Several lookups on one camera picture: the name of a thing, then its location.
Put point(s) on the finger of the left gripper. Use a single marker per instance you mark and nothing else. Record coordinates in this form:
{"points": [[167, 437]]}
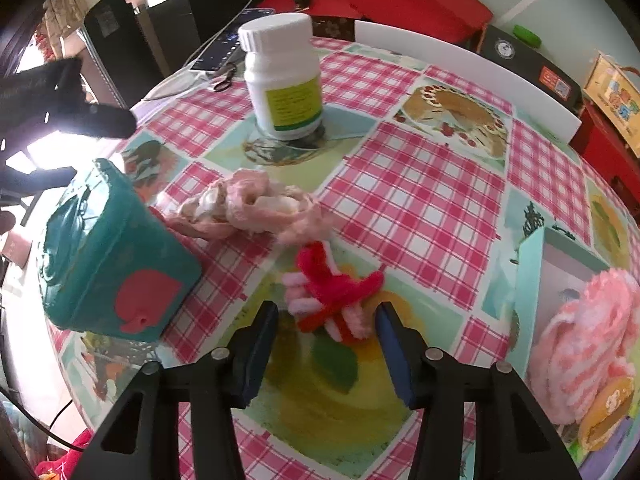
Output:
{"points": [[105, 121]]}

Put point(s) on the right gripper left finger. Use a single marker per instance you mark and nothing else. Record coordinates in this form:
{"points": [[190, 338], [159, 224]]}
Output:
{"points": [[138, 438]]}

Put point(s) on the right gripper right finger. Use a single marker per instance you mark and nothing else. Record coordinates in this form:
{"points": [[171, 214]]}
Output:
{"points": [[514, 439]]}

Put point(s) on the red white chenille scrunchie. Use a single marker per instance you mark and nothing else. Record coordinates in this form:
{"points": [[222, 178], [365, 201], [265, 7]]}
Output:
{"points": [[319, 295]]}

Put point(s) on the pink white fluffy cloth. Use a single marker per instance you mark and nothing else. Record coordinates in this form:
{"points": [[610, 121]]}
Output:
{"points": [[585, 346]]}

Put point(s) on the pink lace scrunchie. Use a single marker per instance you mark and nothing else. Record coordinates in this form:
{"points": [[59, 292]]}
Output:
{"points": [[250, 201]]}

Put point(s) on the purple snack packet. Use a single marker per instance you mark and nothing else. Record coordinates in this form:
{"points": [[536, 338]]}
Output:
{"points": [[609, 460]]}

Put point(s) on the orange round jelly cup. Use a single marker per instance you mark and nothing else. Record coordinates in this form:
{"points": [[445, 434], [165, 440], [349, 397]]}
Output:
{"points": [[606, 412]]}

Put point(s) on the person hand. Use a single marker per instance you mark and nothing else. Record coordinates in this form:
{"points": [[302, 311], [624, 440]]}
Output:
{"points": [[7, 221]]}

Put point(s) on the teal plastic toy case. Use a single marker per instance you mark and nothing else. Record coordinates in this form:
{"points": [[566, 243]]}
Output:
{"points": [[107, 265]]}

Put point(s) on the teal shallow box tray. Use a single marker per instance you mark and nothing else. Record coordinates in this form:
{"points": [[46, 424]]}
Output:
{"points": [[552, 270]]}

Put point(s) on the white pill bottle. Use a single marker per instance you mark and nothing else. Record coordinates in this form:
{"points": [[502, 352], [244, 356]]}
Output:
{"points": [[282, 74]]}

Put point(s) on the checkered picture tablecloth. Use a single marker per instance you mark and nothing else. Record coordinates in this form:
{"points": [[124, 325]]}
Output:
{"points": [[424, 175]]}

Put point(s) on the large red gift box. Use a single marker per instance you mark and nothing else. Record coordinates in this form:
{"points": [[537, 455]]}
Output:
{"points": [[454, 21]]}

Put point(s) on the white foam board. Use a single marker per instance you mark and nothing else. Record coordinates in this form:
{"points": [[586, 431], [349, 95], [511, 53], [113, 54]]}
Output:
{"points": [[472, 67]]}

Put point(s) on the black flat box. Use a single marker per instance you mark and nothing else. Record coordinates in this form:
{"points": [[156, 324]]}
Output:
{"points": [[511, 53]]}

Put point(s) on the red carton with handle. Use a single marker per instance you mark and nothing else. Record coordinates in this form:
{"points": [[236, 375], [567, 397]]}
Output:
{"points": [[600, 144]]}

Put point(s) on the yellow handled gift box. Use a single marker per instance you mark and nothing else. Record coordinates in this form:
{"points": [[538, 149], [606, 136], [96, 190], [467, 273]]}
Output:
{"points": [[615, 90]]}

